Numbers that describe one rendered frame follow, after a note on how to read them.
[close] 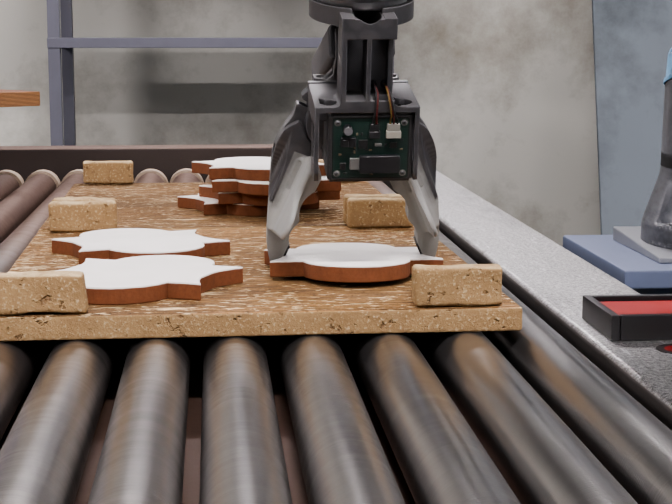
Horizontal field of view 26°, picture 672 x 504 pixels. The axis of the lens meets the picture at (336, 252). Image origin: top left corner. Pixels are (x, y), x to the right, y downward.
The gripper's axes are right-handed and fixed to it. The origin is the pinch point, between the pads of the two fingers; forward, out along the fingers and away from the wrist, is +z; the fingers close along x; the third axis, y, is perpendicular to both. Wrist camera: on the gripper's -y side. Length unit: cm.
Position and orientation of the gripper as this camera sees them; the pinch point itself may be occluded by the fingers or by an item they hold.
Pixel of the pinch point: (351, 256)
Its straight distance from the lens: 108.0
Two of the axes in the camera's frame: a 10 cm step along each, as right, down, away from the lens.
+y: 1.0, 3.9, -9.2
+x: 10.0, -0.2, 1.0
